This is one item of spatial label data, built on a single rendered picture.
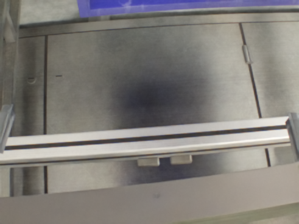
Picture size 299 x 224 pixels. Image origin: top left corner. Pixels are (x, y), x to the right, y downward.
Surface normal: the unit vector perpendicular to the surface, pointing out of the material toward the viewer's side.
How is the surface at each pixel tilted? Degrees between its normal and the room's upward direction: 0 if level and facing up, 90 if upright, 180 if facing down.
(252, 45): 90
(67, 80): 90
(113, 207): 90
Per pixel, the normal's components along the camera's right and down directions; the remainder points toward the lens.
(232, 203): 0.02, -0.44
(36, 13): 0.09, 0.90
